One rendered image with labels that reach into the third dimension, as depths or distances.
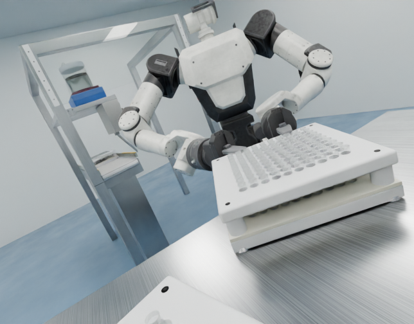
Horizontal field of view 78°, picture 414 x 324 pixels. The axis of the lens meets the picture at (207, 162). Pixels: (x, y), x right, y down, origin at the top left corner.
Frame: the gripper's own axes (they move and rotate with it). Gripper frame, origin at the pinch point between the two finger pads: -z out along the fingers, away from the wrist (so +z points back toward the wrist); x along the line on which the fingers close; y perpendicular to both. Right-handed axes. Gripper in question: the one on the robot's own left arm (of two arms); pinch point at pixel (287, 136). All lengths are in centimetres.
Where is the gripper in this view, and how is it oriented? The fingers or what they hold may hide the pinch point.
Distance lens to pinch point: 59.8
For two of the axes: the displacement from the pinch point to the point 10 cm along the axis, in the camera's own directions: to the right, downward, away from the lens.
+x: 3.6, 9.0, 2.6
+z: 1.1, -3.2, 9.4
